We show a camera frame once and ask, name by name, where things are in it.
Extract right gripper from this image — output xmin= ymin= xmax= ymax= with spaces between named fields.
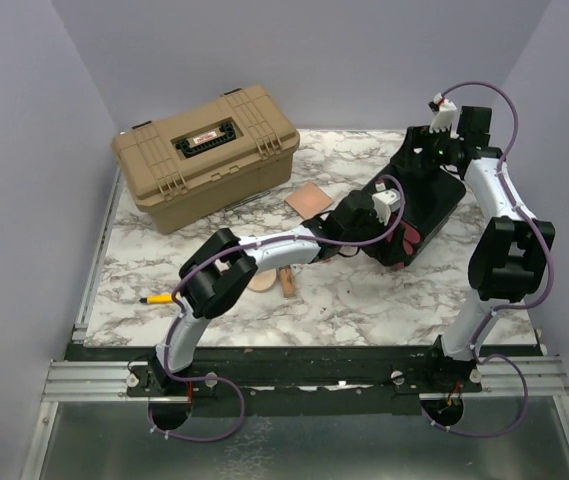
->
xmin=389 ymin=124 xmax=461 ymax=172

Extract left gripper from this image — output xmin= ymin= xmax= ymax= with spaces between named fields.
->
xmin=341 ymin=207 xmax=406 ymax=264

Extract black makeup drawer organizer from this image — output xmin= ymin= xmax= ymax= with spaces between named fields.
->
xmin=362 ymin=167 xmax=466 ymax=269

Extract beige concealer tube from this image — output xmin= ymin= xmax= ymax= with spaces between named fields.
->
xmin=278 ymin=265 xmax=296 ymax=299

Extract black eyeliner pencil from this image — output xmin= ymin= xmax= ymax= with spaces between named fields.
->
xmin=225 ymin=190 xmax=271 ymax=211

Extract round wooden compact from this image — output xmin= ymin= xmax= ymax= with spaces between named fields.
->
xmin=247 ymin=269 xmax=277 ymax=293

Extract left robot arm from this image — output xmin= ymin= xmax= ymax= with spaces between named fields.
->
xmin=150 ymin=189 xmax=401 ymax=395

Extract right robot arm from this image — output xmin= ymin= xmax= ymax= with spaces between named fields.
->
xmin=393 ymin=97 xmax=555 ymax=391

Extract square copper compact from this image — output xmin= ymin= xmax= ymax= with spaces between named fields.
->
xmin=285 ymin=182 xmax=333 ymax=219

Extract tan plastic toolbox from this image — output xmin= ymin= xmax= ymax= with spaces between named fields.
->
xmin=111 ymin=85 xmax=300 ymax=234

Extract yellow marker pen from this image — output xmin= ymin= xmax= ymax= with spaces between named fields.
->
xmin=139 ymin=294 xmax=175 ymax=305

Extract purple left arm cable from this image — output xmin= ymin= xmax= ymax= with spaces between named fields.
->
xmin=144 ymin=173 xmax=406 ymax=443

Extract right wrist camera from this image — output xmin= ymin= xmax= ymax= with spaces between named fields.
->
xmin=429 ymin=94 xmax=458 ymax=133

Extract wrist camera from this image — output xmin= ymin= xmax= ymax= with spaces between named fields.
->
xmin=372 ymin=189 xmax=401 ymax=226
xmin=429 ymin=94 xmax=458 ymax=133

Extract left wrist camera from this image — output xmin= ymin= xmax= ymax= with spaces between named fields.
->
xmin=372 ymin=189 xmax=401 ymax=226

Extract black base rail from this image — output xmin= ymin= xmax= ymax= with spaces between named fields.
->
xmin=63 ymin=342 xmax=485 ymax=419

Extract aluminium extrusion frame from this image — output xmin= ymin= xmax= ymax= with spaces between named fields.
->
xmin=21 ymin=175 xmax=197 ymax=479

